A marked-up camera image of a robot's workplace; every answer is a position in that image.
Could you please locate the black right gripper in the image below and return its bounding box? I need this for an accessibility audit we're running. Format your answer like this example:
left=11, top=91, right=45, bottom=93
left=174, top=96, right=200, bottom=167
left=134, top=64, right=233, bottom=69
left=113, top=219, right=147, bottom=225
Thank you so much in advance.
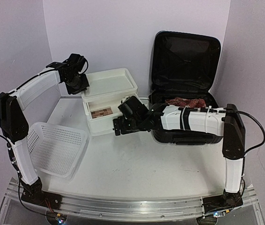
left=113, top=117, right=144, bottom=135

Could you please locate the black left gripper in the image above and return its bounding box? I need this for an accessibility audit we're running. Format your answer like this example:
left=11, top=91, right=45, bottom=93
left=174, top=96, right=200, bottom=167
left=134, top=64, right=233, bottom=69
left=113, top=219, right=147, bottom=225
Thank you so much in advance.
left=65, top=73, right=91, bottom=96

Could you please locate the brown patterned box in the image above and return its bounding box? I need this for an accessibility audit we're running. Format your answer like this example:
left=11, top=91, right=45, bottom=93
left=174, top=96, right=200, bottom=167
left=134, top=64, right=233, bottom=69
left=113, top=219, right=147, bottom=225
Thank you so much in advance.
left=91, top=107, right=113, bottom=119

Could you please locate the white drawer storage box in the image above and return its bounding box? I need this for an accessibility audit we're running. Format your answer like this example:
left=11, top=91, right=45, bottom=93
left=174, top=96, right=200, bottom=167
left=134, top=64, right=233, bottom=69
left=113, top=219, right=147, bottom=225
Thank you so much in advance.
left=81, top=68, right=148, bottom=136

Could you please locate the black ribbed hard suitcase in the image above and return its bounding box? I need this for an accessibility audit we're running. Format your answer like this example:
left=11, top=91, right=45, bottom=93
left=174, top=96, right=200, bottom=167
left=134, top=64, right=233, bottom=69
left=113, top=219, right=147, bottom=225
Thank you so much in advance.
left=148, top=30, right=223, bottom=146

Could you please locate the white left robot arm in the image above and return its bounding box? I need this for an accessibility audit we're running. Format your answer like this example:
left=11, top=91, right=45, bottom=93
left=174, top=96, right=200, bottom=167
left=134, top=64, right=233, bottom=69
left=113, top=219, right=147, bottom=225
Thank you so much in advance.
left=0, top=53, right=89, bottom=186

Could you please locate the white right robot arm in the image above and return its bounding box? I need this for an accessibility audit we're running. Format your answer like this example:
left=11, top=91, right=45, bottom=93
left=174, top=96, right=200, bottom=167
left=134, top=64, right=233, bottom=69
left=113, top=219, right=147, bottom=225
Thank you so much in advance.
left=113, top=96, right=245, bottom=208

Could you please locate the red plaid folded cloth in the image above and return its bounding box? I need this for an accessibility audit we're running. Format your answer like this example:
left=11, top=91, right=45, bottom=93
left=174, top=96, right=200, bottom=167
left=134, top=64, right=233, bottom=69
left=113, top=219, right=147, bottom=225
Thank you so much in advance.
left=165, top=97, right=206, bottom=108

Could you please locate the white perforated plastic basket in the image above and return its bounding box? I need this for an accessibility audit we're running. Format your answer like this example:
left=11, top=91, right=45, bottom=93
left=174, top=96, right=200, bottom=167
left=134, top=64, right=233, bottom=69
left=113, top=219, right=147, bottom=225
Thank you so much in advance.
left=27, top=122, right=88, bottom=178

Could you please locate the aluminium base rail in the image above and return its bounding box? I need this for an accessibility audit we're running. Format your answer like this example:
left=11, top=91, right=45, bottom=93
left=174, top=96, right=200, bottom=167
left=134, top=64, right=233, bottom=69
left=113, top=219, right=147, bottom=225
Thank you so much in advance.
left=5, top=180, right=257, bottom=218

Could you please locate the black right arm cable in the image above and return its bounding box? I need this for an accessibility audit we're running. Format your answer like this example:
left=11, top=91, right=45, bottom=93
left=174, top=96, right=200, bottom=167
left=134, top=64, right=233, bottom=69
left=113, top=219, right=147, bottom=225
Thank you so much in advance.
left=239, top=111, right=265, bottom=153

